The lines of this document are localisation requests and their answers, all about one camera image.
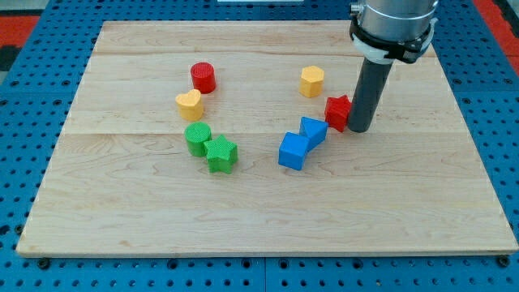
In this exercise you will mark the blue triangle block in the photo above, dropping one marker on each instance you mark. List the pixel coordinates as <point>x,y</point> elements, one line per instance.
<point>313,129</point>

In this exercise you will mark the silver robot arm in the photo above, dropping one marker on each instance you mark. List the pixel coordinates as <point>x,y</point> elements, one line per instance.
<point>388,30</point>

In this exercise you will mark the light wooden board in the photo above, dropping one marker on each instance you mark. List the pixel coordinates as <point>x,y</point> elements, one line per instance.
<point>122,183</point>

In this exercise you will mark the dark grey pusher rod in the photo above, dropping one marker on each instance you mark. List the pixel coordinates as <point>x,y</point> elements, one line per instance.
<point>369,88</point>

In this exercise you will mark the green cylinder block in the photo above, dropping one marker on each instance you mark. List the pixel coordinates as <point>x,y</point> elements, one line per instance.
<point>196,134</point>

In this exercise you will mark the yellow hexagon block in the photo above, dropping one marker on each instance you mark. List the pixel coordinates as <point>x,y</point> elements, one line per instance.
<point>311,81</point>

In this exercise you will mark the yellow heart block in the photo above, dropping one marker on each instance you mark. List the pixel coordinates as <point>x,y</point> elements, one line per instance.
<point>190,105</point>

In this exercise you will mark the blue cube block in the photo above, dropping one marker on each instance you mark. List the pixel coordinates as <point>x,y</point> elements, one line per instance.
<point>293,151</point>

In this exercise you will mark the red cylinder block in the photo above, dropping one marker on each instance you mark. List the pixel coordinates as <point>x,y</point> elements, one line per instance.
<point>203,77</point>

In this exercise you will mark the green star block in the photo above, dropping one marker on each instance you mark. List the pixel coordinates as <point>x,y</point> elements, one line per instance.
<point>221,154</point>

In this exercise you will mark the red star block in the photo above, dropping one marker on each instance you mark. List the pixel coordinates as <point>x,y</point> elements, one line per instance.
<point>337,112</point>

